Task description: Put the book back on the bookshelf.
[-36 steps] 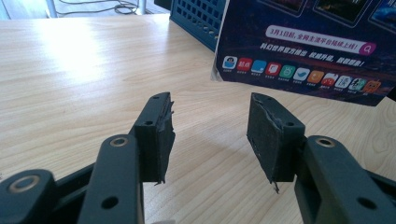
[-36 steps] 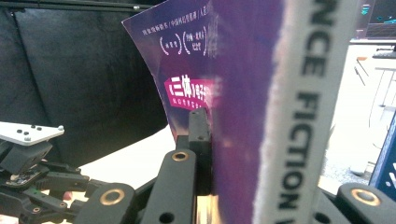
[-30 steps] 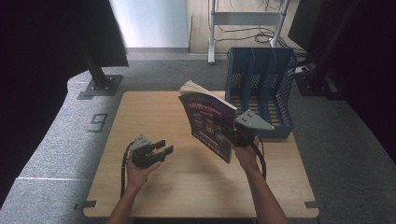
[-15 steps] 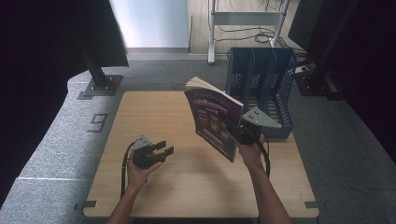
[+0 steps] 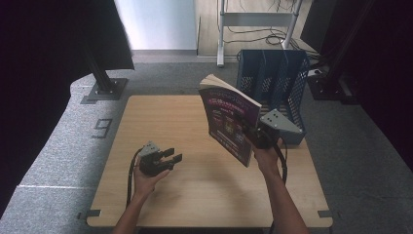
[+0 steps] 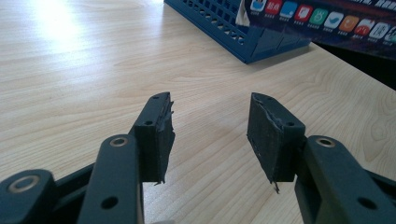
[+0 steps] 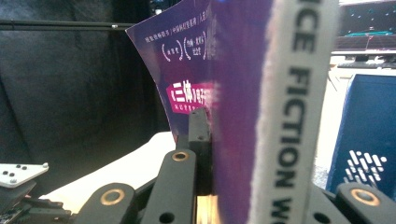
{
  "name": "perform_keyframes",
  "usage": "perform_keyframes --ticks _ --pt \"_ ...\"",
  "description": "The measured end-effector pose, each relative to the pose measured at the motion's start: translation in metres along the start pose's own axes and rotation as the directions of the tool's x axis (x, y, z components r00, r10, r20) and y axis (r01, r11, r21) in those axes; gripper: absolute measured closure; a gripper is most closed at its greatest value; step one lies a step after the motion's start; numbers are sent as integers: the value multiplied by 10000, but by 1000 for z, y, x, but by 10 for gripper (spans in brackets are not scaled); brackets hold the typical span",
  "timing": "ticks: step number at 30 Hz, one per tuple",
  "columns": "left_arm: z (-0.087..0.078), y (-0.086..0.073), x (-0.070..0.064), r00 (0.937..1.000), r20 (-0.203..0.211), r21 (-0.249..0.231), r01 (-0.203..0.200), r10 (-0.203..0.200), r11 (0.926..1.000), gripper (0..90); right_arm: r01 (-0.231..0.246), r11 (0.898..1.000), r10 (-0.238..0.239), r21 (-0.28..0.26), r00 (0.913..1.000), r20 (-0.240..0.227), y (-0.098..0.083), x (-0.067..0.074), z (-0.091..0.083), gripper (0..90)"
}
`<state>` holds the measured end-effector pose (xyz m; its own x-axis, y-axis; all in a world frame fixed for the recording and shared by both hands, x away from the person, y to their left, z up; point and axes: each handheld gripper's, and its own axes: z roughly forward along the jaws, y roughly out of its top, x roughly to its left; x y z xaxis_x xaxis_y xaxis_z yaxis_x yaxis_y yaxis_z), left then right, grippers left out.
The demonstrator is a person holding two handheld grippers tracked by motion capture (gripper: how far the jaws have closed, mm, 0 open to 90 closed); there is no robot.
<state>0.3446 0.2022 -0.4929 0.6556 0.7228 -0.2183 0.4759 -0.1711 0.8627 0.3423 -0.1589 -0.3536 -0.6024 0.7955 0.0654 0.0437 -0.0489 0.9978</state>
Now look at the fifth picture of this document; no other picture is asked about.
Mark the blue mesh file rack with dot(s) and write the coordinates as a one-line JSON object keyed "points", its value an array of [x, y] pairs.
{"points": [[292, 84]]}

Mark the white board panel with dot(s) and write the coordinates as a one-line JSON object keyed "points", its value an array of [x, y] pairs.
{"points": [[159, 22]]}

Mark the purple magazine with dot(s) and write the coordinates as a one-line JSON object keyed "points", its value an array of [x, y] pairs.
{"points": [[227, 120]]}

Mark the person's left hand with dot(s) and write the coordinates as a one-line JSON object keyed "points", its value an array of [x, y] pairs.
{"points": [[146, 183]]}

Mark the dark curtain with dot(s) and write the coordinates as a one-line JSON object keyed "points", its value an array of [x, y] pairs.
{"points": [[386, 65], [48, 48]]}

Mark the black post with base plate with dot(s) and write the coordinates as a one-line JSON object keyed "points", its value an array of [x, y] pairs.
{"points": [[107, 87], [328, 87]]}

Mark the grey table bracket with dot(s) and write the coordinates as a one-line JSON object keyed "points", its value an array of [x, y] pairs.
{"points": [[92, 213]]}

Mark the person's right hand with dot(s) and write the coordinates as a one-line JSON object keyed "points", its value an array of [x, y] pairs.
{"points": [[268, 159]]}

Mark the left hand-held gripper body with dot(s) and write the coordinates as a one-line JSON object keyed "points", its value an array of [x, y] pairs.
{"points": [[152, 162]]}

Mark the white metal stand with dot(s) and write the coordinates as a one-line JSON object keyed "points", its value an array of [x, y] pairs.
{"points": [[253, 19]]}

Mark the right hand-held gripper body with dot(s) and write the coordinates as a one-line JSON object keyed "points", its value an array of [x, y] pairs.
{"points": [[279, 125]]}

